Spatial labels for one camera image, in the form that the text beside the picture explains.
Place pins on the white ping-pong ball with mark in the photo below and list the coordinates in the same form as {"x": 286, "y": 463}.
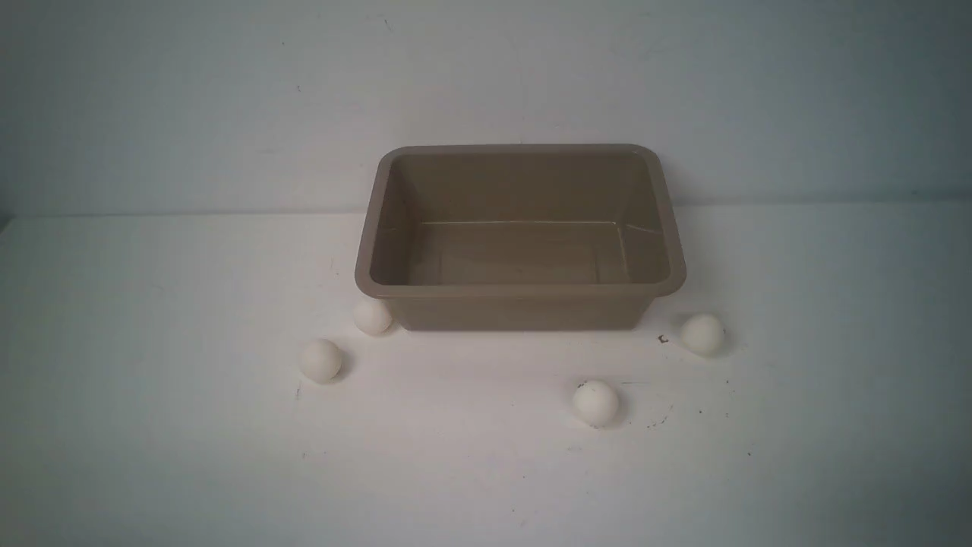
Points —
{"x": 595, "y": 403}

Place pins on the tan plastic bin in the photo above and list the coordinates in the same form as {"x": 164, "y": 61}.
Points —
{"x": 520, "y": 237}

